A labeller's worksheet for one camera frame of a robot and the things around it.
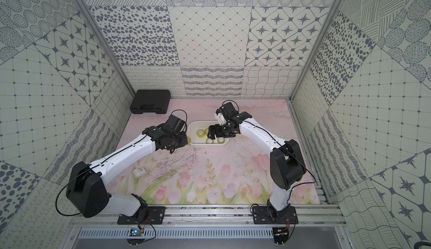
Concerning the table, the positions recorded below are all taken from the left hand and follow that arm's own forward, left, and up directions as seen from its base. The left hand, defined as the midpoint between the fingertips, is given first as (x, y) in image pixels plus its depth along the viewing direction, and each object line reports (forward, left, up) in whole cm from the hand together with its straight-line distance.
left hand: (186, 137), depth 84 cm
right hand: (+2, -16, -2) cm, 16 cm away
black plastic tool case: (+37, +34, -11) cm, 52 cm away
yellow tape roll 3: (+6, -11, -14) cm, 18 cm away
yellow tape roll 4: (+7, -17, -13) cm, 23 cm away
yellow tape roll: (+11, -5, -13) cm, 18 cm away
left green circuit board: (-38, +19, -16) cm, 46 cm away
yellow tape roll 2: (+12, -8, -12) cm, 19 cm away
